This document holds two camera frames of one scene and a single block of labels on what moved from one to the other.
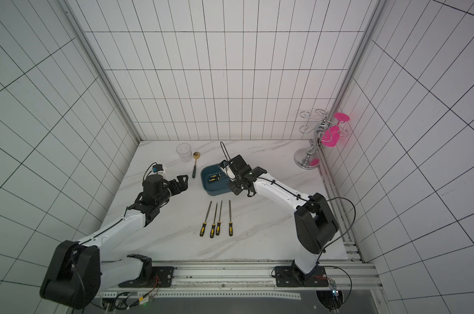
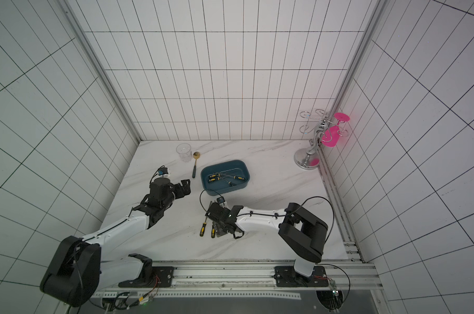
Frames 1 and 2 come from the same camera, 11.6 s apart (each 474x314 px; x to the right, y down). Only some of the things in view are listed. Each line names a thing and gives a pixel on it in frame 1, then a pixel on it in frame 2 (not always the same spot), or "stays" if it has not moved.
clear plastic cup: x=184 y=152 stays
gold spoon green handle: x=196 y=155 stays
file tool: x=203 y=227 stays
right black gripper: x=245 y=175 to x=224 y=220
